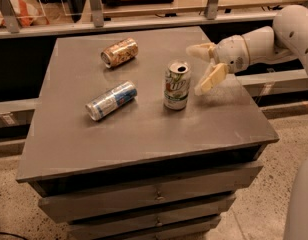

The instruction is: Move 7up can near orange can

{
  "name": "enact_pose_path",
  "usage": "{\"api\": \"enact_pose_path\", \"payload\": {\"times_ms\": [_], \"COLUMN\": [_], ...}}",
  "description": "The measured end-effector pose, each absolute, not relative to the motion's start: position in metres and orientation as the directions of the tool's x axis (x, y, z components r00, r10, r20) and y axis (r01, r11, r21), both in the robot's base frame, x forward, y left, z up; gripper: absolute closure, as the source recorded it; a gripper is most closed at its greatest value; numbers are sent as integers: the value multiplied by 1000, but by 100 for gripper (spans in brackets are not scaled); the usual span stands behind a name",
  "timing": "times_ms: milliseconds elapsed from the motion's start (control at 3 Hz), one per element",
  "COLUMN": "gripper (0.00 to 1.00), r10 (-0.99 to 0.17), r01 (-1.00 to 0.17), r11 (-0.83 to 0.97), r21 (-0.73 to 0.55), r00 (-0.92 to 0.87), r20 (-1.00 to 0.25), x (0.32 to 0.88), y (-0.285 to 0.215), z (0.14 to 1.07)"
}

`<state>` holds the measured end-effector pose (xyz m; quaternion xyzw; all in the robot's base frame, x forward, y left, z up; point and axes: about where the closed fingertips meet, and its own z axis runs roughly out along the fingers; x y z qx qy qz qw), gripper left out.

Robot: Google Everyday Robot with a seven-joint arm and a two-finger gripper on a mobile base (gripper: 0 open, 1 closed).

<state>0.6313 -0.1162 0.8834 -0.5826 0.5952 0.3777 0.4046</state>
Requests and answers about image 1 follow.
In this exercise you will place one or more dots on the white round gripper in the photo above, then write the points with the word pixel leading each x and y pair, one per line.
pixel 231 54

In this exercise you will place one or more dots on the white green 7up can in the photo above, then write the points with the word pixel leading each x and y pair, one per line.
pixel 177 83

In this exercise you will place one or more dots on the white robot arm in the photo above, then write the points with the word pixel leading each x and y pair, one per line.
pixel 286 39

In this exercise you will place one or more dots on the orange soda can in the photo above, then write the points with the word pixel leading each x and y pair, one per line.
pixel 119 53

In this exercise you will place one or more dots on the silver blue energy drink can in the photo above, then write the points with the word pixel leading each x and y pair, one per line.
pixel 111 100

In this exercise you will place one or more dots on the top grey drawer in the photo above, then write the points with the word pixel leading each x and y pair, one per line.
pixel 138 194

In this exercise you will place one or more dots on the grey drawer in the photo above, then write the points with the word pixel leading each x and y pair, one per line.
pixel 201 224
pixel 138 194
pixel 133 221

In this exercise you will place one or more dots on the grey drawer cabinet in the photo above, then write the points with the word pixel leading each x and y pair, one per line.
pixel 66 151

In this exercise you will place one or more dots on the middle grey drawer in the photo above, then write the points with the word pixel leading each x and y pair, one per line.
pixel 133 221

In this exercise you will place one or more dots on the bottom grey drawer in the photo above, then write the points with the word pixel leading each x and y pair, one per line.
pixel 201 224

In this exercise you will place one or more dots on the clear acrylic panel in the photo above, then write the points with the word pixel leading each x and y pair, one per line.
pixel 49 0

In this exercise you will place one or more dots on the orange white striped cloth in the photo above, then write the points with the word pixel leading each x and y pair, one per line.
pixel 27 14

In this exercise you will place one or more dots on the right metal bracket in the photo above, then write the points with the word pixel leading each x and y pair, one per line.
pixel 211 9

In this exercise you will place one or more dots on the metal bracket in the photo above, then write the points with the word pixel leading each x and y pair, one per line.
pixel 11 22
pixel 211 9
pixel 97 13

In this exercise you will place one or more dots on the middle metal bracket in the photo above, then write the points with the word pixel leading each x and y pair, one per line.
pixel 97 13

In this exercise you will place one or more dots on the left metal bracket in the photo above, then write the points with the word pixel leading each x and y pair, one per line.
pixel 11 22

